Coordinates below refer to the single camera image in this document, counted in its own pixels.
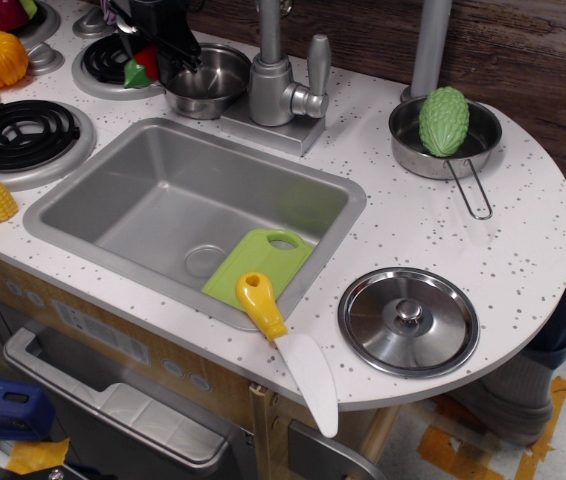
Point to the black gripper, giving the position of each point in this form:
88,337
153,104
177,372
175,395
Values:
162,23

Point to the red toy pepper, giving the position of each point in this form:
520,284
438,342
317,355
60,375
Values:
142,69

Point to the small steel pot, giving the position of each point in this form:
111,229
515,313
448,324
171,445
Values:
221,80

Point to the steel pot lid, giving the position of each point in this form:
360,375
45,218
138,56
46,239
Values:
408,322

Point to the black rear coil burner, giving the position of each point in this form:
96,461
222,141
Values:
105,60

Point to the black coil burner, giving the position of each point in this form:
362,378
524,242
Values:
105,60
34,132

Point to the purple striped toy vegetable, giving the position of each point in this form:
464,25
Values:
111,10

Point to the silver stove knob rear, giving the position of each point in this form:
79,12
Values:
92,25

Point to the silver stove knob middle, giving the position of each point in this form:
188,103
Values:
43,60

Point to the silver toy faucet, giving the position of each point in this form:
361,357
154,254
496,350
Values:
277,111

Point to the dark red toy vegetable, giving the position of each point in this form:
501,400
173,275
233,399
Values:
12,15

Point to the silver sink basin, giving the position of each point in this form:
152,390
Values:
164,205

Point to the black front coil burner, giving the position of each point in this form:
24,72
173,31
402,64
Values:
34,132

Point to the green toy cutting board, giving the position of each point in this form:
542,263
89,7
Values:
277,253

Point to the grey vertical pole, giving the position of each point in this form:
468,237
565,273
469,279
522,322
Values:
430,48

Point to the green bumpy toy gourd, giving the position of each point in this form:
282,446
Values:
444,122

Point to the blue clamp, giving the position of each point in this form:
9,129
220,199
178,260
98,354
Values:
26,413

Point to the grey shoe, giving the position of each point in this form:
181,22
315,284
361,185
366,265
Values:
513,401

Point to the yellow handled toy knife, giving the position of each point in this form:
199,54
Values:
300,352

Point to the steel pan with handle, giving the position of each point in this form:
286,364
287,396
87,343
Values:
483,136

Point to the silver oven door handle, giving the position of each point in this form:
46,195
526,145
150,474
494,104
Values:
122,430

